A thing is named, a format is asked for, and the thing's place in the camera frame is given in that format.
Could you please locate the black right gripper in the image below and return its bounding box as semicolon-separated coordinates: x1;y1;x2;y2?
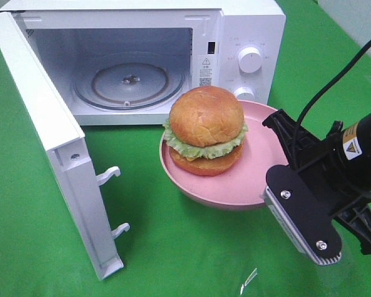
262;109;371;255

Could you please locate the pink round plate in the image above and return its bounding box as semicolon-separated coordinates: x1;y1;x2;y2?
160;100;288;210

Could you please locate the burger with lettuce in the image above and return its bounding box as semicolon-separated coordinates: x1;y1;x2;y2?
163;85;248;176

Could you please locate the white microwave door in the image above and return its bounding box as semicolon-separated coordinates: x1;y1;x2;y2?
0;12;130;280

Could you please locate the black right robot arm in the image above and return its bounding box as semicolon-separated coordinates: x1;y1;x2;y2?
263;110;371;265

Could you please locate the green table cloth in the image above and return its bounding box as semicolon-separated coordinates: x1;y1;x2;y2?
0;0;371;297

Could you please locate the lower white microwave knob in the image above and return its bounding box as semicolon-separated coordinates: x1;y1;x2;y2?
234;87;256;101

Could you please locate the white microwave knob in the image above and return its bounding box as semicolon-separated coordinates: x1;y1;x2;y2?
237;46;263;73
234;87;256;101

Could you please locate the upper white microwave knob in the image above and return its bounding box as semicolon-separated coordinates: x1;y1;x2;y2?
237;46;263;73

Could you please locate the white microwave oven body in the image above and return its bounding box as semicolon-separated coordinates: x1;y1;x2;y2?
0;1;286;126

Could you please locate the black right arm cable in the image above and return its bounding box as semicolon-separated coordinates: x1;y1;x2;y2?
293;29;371;143

